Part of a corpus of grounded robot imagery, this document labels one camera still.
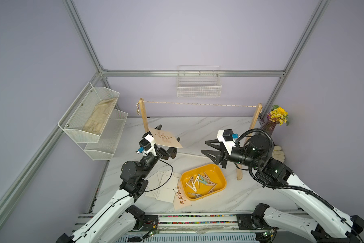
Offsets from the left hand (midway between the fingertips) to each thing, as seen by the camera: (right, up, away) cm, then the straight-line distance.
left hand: (169, 133), depth 60 cm
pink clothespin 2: (+21, -29, +26) cm, 44 cm away
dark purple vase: (+60, +4, +35) cm, 70 cm away
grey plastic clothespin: (+12, -35, +21) cm, 42 cm away
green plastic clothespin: (+16, -28, +26) cm, 41 cm away
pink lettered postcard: (+4, -35, +22) cm, 42 cm away
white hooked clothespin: (+13, -27, +26) cm, 40 cm away
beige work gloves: (+68, -14, +39) cm, 80 cm away
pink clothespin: (+21, -32, +23) cm, 45 cm away
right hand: (+14, -6, -1) cm, 16 cm away
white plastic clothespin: (+11, -31, +23) cm, 41 cm away
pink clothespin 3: (+19, -26, +28) cm, 42 cm away
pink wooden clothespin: (+10, -27, +26) cm, 39 cm away
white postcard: (-3, -33, +21) cm, 39 cm away
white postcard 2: (-5, -25, +31) cm, 40 cm away
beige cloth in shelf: (-40, +8, +18) cm, 45 cm away
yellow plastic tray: (+25, -25, +29) cm, 45 cm away
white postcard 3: (+1, -26, +30) cm, 39 cm away
